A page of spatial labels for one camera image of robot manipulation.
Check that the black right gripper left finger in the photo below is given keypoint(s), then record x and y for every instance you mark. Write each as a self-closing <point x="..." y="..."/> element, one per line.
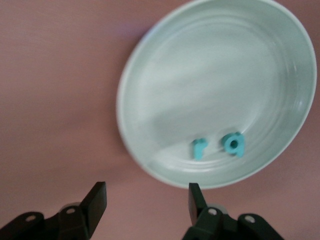
<point x="95" y="205"/>

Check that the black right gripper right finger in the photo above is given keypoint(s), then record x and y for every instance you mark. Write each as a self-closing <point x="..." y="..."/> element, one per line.
<point x="200" y="215"/>

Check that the teal foam letter r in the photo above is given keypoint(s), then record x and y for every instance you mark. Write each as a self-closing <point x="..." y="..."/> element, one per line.
<point x="198" y="148"/>

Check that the teal foam letter b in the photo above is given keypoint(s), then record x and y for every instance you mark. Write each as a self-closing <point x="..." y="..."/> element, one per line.
<point x="238" y="150"/>

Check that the pale green plate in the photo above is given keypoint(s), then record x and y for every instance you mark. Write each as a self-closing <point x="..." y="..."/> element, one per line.
<point x="215" y="87"/>

